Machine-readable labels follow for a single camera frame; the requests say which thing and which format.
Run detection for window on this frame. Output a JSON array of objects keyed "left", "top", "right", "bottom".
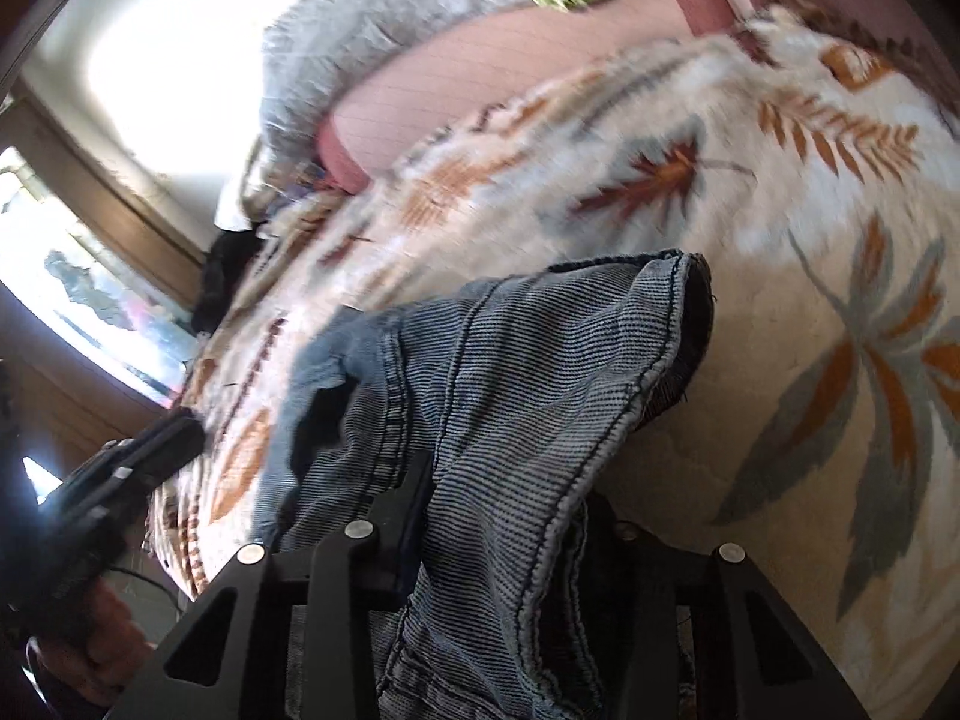
[{"left": 0, "top": 142, "right": 205, "bottom": 407}]

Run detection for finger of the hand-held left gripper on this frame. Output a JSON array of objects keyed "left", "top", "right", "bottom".
[{"left": 120, "top": 414, "right": 208, "bottom": 492}]

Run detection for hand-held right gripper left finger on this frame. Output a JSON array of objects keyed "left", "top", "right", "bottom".
[{"left": 109, "top": 450, "right": 437, "bottom": 720}]

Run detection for person's left hand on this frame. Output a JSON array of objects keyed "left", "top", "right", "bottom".
[{"left": 34, "top": 583, "right": 153, "bottom": 707}]

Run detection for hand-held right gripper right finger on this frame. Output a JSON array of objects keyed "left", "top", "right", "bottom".
[{"left": 585, "top": 493, "right": 871, "bottom": 720}]

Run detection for pink bed sheet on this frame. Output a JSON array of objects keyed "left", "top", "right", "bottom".
[{"left": 315, "top": 0, "right": 960, "bottom": 194}]

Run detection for black cloth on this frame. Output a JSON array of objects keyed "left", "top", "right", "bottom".
[{"left": 187, "top": 229, "right": 265, "bottom": 340}]

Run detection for grey quilted cloth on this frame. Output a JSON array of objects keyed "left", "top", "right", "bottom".
[{"left": 217, "top": 0, "right": 542, "bottom": 235}]

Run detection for blue denim pants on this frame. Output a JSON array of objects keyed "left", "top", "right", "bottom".
[{"left": 255, "top": 249, "right": 713, "bottom": 720}]

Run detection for leaf printed blanket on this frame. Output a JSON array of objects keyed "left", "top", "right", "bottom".
[{"left": 146, "top": 4, "right": 960, "bottom": 700}]

